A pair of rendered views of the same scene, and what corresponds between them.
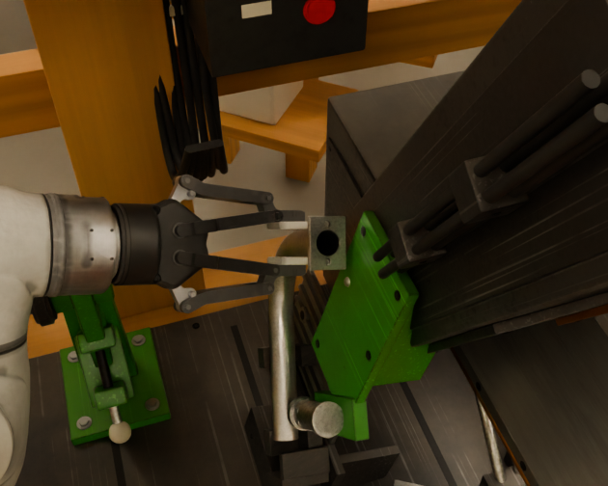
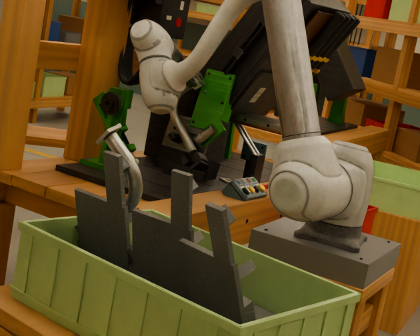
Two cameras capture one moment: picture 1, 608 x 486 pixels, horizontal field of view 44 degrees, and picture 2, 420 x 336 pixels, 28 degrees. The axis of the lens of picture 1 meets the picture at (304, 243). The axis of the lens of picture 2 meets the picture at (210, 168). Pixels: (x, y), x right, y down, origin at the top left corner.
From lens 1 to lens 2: 254 cm
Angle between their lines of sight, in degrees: 51
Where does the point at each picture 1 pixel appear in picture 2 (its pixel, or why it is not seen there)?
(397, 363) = (225, 110)
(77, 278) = (176, 53)
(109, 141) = (107, 67)
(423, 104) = not seen: hidden behind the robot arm
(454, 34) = not seen: hidden behind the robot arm
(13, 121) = (65, 63)
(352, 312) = (210, 98)
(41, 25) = (107, 19)
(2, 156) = not seen: outside the picture
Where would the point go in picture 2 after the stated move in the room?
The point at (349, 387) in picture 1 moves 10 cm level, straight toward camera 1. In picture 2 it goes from (215, 119) to (232, 125)
